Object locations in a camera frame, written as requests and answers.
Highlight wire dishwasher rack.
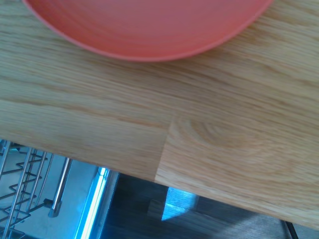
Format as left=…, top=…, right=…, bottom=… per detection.
left=0, top=139, right=73, bottom=236

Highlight orange round plate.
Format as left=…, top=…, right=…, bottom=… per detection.
left=21, top=0, right=275, bottom=63

